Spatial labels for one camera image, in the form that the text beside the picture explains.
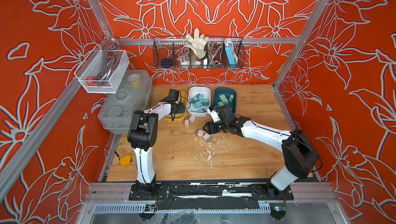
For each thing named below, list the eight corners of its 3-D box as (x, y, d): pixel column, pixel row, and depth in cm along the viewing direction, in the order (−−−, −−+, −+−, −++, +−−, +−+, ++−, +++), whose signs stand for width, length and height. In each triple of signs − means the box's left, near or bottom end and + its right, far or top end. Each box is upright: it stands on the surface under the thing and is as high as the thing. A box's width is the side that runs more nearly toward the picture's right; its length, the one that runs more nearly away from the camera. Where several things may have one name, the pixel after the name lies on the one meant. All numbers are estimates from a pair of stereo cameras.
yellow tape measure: (120, 166, 84) (118, 164, 81) (123, 155, 87) (121, 154, 85) (130, 166, 84) (128, 164, 81) (133, 155, 87) (131, 154, 85)
